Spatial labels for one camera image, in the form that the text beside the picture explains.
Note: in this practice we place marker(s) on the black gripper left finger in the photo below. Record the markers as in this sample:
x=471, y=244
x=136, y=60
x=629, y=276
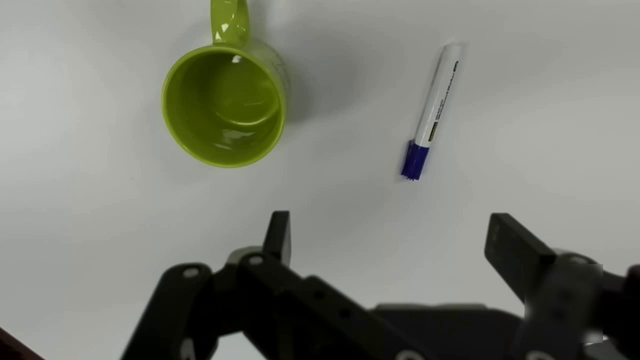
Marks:
x=281, y=300

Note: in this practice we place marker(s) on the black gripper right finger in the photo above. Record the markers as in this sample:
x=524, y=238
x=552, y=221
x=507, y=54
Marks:
x=552, y=286

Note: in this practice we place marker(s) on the lime green ceramic mug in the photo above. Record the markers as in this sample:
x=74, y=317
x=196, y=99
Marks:
x=227, y=106

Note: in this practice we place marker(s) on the white marker with blue cap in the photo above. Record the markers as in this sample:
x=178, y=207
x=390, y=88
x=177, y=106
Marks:
x=437, y=100

